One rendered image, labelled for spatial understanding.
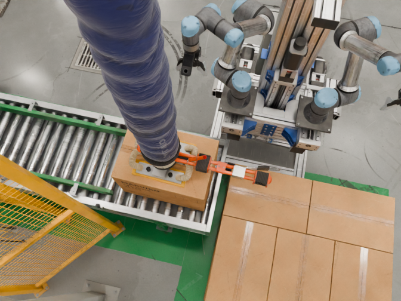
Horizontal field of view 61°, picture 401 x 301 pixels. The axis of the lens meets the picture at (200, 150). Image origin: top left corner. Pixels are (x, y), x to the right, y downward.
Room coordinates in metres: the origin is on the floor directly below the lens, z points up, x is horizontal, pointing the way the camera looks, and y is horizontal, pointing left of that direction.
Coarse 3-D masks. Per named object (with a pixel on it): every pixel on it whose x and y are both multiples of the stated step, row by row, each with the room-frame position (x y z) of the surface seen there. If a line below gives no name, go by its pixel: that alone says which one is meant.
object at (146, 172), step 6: (138, 162) 0.66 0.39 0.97; (144, 162) 0.66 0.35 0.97; (144, 168) 0.62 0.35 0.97; (150, 168) 0.62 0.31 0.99; (138, 174) 0.59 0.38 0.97; (144, 174) 0.59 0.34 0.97; (150, 174) 0.59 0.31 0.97; (168, 174) 0.58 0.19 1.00; (174, 174) 0.58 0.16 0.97; (156, 180) 0.55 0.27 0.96; (162, 180) 0.55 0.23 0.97; (168, 180) 0.55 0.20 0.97; (174, 180) 0.55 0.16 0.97; (180, 186) 0.51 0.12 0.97
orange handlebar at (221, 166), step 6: (138, 150) 0.70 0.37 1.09; (186, 156) 0.66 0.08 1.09; (192, 156) 0.66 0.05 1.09; (186, 162) 0.62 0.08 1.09; (192, 162) 0.62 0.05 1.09; (216, 162) 0.62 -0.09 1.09; (222, 162) 0.62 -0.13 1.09; (210, 168) 0.58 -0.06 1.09; (216, 168) 0.58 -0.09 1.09; (222, 168) 0.58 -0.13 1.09; (228, 174) 0.55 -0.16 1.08; (252, 180) 0.51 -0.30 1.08; (270, 180) 0.51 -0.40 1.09
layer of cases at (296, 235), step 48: (240, 192) 0.57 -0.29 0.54; (288, 192) 0.56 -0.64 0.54; (336, 192) 0.56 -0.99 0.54; (240, 240) 0.23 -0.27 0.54; (288, 240) 0.23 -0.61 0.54; (336, 240) 0.22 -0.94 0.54; (384, 240) 0.22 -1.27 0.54; (240, 288) -0.08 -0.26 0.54; (288, 288) -0.09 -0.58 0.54; (336, 288) -0.09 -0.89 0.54; (384, 288) -0.09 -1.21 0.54
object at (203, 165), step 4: (208, 156) 0.66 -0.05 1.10; (200, 160) 0.63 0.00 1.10; (204, 160) 0.63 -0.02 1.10; (208, 160) 0.63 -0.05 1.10; (196, 164) 0.61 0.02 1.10; (200, 164) 0.61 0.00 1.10; (204, 164) 0.61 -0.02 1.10; (208, 164) 0.60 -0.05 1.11; (196, 168) 0.58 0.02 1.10; (200, 168) 0.58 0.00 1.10; (204, 168) 0.58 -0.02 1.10; (208, 168) 0.58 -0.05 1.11; (204, 172) 0.57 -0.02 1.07
